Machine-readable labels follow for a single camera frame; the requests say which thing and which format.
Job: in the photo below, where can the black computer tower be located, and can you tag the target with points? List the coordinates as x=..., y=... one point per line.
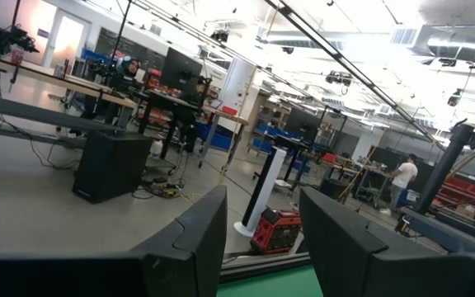
x=111, y=167

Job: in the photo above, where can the black table frame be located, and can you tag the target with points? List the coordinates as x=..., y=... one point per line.
x=262, y=268

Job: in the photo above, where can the black bench robot arm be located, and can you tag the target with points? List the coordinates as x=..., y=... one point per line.
x=6, y=39
x=103, y=68

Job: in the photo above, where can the wooden top metal workbench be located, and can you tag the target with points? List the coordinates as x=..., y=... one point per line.
x=35, y=76

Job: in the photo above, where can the black rig pole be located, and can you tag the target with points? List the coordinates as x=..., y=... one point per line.
x=118, y=29

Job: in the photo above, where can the black overhead rig beam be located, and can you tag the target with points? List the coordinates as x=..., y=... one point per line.
x=338, y=55

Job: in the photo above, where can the green table mat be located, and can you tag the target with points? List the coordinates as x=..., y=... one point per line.
x=278, y=284

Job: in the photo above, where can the white black tower fan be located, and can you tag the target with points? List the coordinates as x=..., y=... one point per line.
x=262, y=189

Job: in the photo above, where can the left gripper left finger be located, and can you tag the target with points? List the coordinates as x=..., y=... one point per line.
x=97, y=276

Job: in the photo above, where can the white plastic jug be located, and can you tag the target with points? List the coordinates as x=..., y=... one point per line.
x=156, y=149

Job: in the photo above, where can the black computer monitor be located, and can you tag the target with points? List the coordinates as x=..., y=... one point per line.
x=181, y=70
x=303, y=123

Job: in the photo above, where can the red black tool case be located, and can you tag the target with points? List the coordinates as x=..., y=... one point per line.
x=276, y=231

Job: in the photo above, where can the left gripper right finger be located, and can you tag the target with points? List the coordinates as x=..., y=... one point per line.
x=386, y=276

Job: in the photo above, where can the red bin rack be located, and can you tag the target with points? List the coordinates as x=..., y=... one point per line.
x=464, y=194

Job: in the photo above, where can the black standing desk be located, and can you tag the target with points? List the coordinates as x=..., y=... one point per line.
x=293, y=144
x=163, y=101

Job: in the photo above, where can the silver ceiling air duct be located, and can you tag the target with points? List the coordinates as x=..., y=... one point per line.
x=460, y=47

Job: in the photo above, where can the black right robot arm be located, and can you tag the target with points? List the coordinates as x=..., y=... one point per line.
x=443, y=169

